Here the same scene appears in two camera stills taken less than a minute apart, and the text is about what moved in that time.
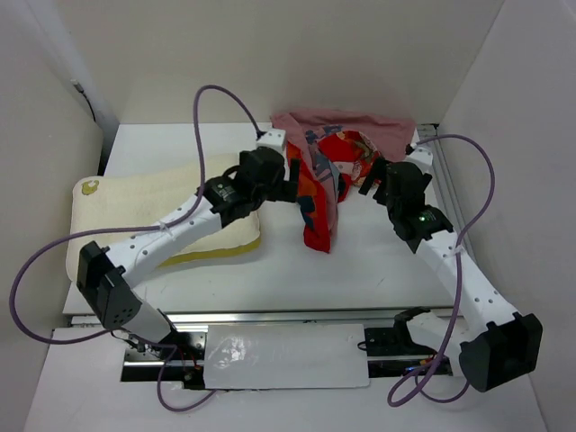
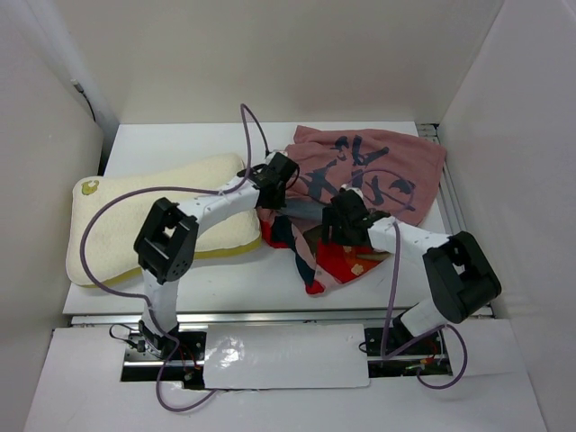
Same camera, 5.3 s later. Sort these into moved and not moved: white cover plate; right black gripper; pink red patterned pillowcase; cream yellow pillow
Moved: right black gripper; pink red patterned pillowcase
Not moved: cream yellow pillow; white cover plate
